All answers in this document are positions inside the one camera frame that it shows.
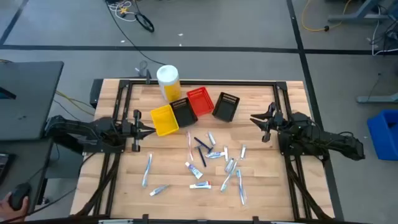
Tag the black aluminium table frame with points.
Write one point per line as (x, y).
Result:
(217, 82)

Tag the white blue toothpaste tube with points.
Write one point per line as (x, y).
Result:
(194, 170)
(215, 154)

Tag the black keyboard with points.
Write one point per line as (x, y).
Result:
(4, 168)

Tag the yellow plastic basket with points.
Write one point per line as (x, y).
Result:
(164, 122)

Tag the blue plastic bin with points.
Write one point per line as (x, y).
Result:
(384, 137)

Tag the person's hand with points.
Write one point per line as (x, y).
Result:
(6, 211)

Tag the blue toothbrush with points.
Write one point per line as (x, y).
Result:
(241, 186)
(147, 170)
(228, 178)

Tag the black control box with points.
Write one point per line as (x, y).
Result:
(95, 93)

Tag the grey desk leg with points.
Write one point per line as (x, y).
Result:
(357, 17)

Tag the dark blue razor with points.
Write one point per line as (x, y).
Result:
(202, 143)
(201, 156)

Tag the black computer mouse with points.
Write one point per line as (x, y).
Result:
(19, 194)

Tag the toothpaste tube with red cap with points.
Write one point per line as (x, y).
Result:
(200, 185)

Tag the black metal clamp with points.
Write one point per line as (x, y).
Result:
(147, 76)

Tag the small silver blue tube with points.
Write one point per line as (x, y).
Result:
(159, 190)

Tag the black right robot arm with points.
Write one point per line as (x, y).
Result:
(326, 140)

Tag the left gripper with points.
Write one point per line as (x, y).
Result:
(130, 130)

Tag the wipes canister with yellow label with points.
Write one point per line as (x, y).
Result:
(168, 77)

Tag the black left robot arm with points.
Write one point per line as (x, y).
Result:
(77, 129)

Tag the red plastic basket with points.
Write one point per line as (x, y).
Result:
(200, 102)

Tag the clear-wrapped black white tube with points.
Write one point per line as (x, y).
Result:
(242, 152)

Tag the grey desk foot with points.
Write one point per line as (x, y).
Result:
(376, 99)

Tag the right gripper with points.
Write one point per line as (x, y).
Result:
(275, 122)

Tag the dark grey desk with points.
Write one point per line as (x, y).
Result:
(31, 99)

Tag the pink toothbrush in clear wrapper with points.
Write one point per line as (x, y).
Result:
(189, 145)

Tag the small white tube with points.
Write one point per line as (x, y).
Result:
(226, 153)

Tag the black plastic basket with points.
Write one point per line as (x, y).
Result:
(184, 114)
(225, 109)

